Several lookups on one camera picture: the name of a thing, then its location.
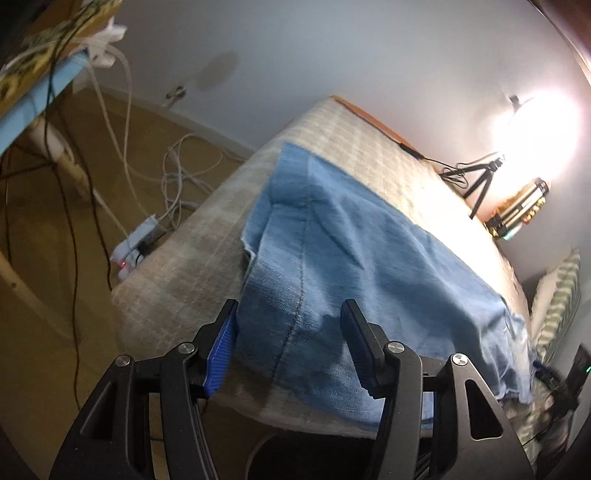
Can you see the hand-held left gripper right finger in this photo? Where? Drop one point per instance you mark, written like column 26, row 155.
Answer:
column 358, row 337

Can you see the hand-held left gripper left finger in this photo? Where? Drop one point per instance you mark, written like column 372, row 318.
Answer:
column 221, row 346

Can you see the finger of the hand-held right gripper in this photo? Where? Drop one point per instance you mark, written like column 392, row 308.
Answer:
column 556, row 383

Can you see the blue denim pants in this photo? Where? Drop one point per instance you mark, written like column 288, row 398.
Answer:
column 351, row 240

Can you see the green striped pillow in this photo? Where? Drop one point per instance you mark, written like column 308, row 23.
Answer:
column 558, row 295

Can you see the beige checked blanket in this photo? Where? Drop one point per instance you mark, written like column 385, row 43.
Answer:
column 194, row 258

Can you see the white power strip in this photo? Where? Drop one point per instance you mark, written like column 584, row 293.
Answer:
column 138, row 235

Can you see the folded metal stand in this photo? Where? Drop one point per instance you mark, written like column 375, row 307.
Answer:
column 521, row 207

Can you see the black mini tripod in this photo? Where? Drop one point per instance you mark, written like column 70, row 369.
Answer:
column 480, row 189

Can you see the light blue table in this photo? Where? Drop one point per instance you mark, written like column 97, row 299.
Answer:
column 27, row 115

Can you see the leopard print cloth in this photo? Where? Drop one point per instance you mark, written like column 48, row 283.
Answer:
column 27, row 64

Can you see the wall socket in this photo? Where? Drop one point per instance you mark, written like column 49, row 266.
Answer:
column 176, row 93

